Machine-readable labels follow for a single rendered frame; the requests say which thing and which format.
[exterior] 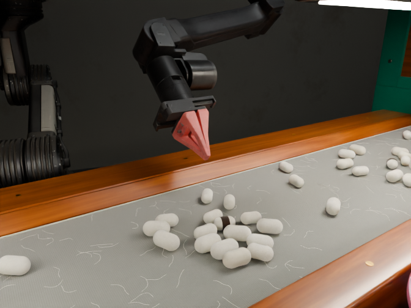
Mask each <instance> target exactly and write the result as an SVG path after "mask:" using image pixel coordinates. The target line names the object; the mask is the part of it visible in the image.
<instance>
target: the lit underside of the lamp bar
mask: <svg viewBox="0 0 411 308"><path fill-rule="evenodd" d="M319 4H328V5H337V6H355V7H372V8H382V9H399V10H411V3H405V2H392V1H379V0H343V1H330V2H319Z"/></svg>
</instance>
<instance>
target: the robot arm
mask: <svg viewBox="0 0 411 308"><path fill-rule="evenodd" d="M248 2H249V3H250V5H248V6H246V7H241V8H238V9H232V10H227V11H223V12H217V13H211V14H208V15H202V16H196V17H193V18H185V19H176V18H170V19H167V20H166V18H165V17H163V18H156V19H153V20H147V21H146V22H145V23H144V26H143V28H142V30H141V32H140V34H139V37H138V39H137V41H136V43H135V45H134V47H133V51H132V53H133V57H134V58H135V59H136V61H137V62H138V64H139V67H140V68H141V70H142V71H143V74H147V75H148V77H149V79H150V81H151V83H152V85H153V87H154V89H155V91H156V93H157V95H158V97H159V99H160V101H161V105H160V107H159V110H158V112H157V115H156V117H155V120H154V123H153V126H154V129H155V131H158V130H159V129H162V128H169V127H173V129H172V131H171V133H172V136H173V138H174V139H175V140H177V141H179V142H180V143H182V144H183V145H185V146H187V147H188V148H189V149H192V151H194V152H195V153H196V154H197V155H199V156H200V157H201V158H202V159H203V160H208V159H209V157H210V147H209V138H208V129H209V112H208V110H209V109H210V108H214V106H215V105H216V103H217V102H216V100H215V99H214V97H213V96H206V97H197V98H195V97H194V95H193V93H192V90H210V89H212V88H213V87H214V86H215V84H216V81H217V70H216V67H215V65H214V63H213V62H211V61H209V60H208V59H207V57H206V56H205V55H204V54H202V53H191V52H189V51H192V50H196V49H198V48H202V47H205V46H209V45H213V44H216V43H220V42H223V41H226V40H230V39H234V38H236V37H240V36H243V35H244V36H245V37H246V38H247V39H252V38H255V37H258V36H259V35H264V34H265V33H266V32H267V31H268V30H269V29H270V27H271V26H272V25H273V24H274V22H275V21H276V20H277V19H278V18H279V17H280V16H281V14H282V13H283V12H284V5H285V2H284V0H248Z"/></svg>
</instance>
